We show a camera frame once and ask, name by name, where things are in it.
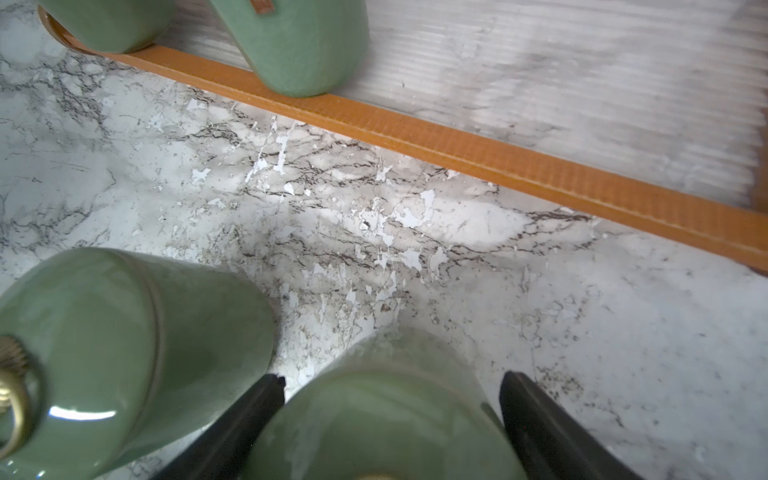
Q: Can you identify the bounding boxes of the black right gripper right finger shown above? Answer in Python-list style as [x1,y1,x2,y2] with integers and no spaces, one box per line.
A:
[499,371,639,479]

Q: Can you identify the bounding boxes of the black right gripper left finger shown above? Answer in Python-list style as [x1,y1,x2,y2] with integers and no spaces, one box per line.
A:
[155,374,285,480]

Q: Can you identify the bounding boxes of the green canister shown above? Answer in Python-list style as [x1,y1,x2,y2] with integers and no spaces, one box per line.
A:
[210,0,370,98]
[1,247,277,479]
[38,0,176,54]
[241,326,527,479]

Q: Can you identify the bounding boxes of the wooden three-tier shelf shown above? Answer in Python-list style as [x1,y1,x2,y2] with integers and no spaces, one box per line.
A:
[37,0,768,274]

